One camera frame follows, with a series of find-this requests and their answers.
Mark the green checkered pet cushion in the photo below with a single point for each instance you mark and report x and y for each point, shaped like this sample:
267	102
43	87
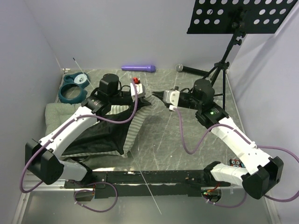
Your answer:
57	113

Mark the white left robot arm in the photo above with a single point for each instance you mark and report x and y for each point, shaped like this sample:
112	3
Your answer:
43	157

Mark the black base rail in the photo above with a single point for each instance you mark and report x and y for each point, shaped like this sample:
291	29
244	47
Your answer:
161	183

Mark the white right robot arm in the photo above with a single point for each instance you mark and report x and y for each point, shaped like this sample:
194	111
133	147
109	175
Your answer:
260	173

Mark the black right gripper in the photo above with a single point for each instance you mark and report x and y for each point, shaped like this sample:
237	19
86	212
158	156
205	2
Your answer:
159	95

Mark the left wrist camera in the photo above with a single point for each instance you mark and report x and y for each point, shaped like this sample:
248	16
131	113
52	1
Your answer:
137	88

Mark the teal double pet bowl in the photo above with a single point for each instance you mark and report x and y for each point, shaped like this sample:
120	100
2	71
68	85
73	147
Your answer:
73	90

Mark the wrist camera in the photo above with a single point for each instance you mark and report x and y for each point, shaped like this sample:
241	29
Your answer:
137	88
171	98

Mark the black music stand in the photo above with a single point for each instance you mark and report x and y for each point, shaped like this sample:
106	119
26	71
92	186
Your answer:
237	18

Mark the black handheld microphone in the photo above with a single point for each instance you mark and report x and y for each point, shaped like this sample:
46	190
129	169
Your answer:
185	69

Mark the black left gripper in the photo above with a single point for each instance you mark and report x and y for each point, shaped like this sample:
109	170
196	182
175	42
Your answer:
131	101

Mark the green striped pet tent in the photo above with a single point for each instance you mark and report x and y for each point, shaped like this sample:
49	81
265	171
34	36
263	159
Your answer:
108	138

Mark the round metal lid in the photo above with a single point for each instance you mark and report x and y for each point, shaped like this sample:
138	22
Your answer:
80	158

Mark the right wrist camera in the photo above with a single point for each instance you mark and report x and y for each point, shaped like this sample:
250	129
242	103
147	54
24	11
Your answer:
171	98

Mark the purple toy microphone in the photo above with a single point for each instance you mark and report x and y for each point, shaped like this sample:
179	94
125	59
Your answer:
145	68

